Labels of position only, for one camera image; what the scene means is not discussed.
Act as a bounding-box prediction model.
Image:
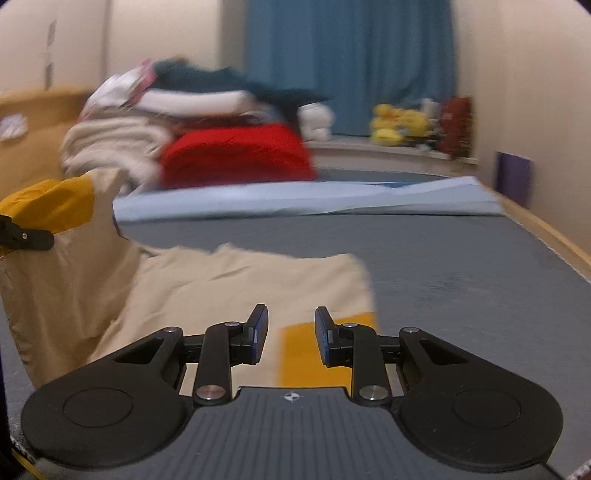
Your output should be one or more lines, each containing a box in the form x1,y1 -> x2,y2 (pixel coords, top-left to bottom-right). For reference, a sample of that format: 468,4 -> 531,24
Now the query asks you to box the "wooden bed rail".
501,194 -> 591,274

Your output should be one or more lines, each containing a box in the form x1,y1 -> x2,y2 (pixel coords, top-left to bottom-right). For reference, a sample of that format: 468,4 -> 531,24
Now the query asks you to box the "grey mattress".
0,168 -> 591,480

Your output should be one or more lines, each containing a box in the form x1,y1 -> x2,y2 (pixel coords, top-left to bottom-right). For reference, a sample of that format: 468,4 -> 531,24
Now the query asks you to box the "window ledge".
307,134 -> 479,175

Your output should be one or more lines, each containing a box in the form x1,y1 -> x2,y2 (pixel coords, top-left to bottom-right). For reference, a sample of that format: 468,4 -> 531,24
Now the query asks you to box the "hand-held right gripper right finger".
314,305 -> 469,407

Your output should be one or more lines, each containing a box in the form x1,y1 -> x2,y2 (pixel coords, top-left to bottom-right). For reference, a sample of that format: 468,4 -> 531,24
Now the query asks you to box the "beige and yellow hooded jacket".
0,168 -> 379,398

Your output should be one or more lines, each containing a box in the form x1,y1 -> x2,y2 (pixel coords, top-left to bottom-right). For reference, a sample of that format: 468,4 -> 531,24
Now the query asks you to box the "wooden headboard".
0,88 -> 94,200

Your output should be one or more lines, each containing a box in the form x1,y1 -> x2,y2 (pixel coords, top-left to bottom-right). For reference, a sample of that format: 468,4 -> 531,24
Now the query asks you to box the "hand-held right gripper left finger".
111,304 -> 270,407

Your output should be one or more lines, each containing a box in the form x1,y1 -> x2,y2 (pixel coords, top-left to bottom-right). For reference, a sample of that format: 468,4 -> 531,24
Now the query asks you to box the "dark red cushion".
438,96 -> 474,158

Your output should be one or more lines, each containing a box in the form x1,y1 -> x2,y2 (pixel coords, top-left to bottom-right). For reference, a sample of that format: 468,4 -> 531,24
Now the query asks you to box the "purple board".
496,151 -> 533,207

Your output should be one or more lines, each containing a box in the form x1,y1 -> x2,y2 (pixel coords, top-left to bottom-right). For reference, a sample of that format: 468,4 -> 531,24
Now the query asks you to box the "navy star-printed cloth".
180,112 -> 283,130

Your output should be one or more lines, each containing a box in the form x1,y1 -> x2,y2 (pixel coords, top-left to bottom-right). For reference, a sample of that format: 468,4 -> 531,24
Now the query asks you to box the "white pillow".
137,90 -> 253,117

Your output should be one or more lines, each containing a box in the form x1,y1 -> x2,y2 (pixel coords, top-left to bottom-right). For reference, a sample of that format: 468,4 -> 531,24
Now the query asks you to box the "white and pink cloth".
84,60 -> 156,112

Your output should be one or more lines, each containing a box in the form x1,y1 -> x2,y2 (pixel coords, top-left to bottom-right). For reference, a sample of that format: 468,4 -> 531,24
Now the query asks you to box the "white fuzzy folded blanket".
60,138 -> 163,191

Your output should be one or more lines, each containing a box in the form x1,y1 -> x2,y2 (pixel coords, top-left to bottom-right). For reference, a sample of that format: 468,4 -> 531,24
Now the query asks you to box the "blue curtain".
245,0 -> 456,138

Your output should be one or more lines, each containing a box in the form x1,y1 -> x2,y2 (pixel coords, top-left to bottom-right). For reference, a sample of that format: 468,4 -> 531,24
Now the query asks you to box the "teal plush shark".
152,58 -> 334,126

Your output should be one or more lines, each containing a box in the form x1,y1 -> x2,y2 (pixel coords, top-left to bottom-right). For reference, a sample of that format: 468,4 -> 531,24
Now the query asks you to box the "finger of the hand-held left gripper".
0,216 -> 55,252

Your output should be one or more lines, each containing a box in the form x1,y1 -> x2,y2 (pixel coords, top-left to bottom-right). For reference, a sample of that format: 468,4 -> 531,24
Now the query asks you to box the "cream folded blanket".
69,115 -> 172,153

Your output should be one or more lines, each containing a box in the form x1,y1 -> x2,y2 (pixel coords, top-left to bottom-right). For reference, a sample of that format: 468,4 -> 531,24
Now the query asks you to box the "white plush toy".
297,103 -> 335,142

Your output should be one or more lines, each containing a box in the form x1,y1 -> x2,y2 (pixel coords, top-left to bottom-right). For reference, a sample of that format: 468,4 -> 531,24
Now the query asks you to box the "light blue folded sheet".
113,176 -> 505,223

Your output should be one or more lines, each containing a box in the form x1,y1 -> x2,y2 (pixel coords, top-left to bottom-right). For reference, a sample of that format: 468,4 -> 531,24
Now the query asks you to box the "red folded blanket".
159,124 -> 318,189

